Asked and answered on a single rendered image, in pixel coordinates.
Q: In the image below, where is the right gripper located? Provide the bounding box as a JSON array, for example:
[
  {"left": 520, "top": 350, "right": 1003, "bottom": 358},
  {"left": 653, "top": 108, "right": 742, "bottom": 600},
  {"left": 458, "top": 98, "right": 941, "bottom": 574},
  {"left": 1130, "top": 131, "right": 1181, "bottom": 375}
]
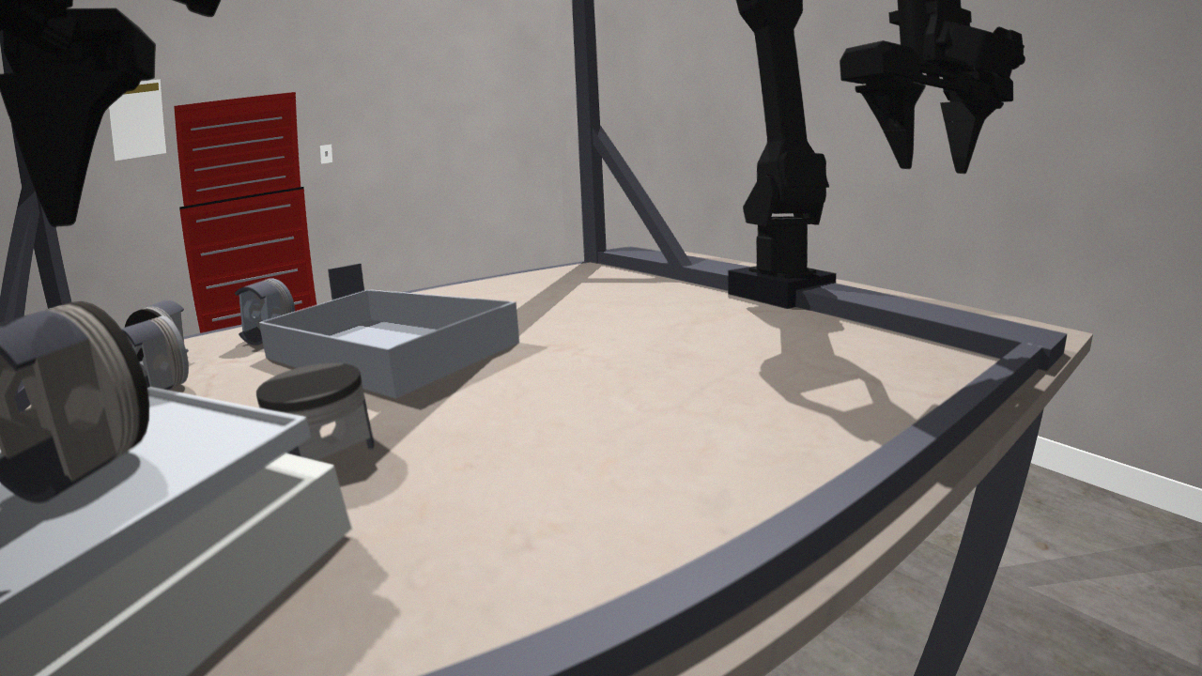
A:
[{"left": 0, "top": 0, "right": 156, "bottom": 226}]

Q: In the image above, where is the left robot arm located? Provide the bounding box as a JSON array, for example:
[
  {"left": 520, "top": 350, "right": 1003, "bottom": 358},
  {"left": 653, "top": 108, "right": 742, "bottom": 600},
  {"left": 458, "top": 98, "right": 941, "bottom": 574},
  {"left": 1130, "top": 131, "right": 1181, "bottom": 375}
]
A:
[{"left": 736, "top": 0, "right": 1025, "bottom": 278}]

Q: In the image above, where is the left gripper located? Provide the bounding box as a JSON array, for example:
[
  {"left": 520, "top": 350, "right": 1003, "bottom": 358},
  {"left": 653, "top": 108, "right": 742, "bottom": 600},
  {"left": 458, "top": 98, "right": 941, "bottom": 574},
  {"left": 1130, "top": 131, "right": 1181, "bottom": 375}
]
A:
[{"left": 840, "top": 0, "right": 1013, "bottom": 174}]

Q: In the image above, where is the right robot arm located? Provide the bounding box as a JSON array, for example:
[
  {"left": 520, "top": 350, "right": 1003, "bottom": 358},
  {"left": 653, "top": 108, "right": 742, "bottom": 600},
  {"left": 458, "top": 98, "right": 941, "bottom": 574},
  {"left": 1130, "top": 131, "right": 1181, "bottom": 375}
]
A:
[{"left": 174, "top": 0, "right": 221, "bottom": 17}]

